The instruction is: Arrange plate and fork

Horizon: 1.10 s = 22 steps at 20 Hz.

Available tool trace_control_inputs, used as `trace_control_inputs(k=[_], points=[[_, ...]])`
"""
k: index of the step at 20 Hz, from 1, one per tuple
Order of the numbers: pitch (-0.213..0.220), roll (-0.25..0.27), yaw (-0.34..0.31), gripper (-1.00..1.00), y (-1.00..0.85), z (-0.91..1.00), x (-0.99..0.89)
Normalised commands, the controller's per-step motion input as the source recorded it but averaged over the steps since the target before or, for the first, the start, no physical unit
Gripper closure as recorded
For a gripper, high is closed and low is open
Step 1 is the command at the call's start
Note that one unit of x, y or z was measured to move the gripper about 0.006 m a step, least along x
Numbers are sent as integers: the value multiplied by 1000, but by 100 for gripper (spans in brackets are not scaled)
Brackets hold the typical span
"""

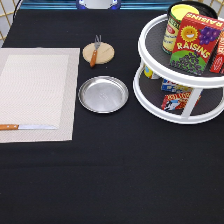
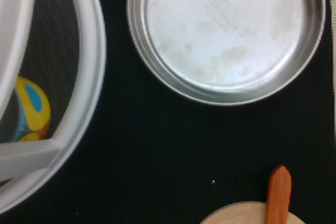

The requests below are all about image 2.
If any round silver metal plate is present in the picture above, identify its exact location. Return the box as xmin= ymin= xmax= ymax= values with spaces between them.
xmin=127 ymin=0 xmax=328 ymax=106

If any fork with orange wooden handle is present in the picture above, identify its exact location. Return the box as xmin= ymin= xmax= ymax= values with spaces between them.
xmin=266 ymin=165 xmax=293 ymax=224

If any yellow blue can lower tier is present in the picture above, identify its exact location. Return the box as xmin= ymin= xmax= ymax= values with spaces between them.
xmin=14 ymin=77 xmax=52 ymax=142

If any white two-tier turntable rack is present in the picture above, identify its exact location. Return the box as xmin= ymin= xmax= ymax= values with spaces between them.
xmin=0 ymin=0 xmax=107 ymax=214

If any round wooden coaster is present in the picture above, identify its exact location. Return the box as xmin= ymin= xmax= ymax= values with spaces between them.
xmin=200 ymin=202 xmax=307 ymax=224

